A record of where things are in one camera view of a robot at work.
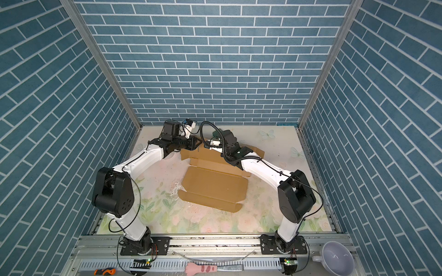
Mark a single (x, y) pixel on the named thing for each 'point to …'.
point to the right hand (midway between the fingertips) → (226, 136)
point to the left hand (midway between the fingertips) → (199, 140)
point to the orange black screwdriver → (106, 271)
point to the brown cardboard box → (209, 180)
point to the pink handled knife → (193, 268)
